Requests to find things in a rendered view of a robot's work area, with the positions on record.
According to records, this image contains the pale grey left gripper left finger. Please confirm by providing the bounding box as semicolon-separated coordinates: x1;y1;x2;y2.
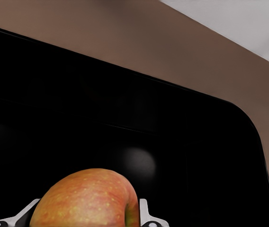
0;198;41;227

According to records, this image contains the red yellow apple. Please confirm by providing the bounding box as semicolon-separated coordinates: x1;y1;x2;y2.
29;168;140;227

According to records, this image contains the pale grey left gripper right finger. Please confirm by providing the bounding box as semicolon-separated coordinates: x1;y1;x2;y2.
138;198;170;227

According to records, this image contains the black tray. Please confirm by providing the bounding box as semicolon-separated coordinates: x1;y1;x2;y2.
0;23;269;227

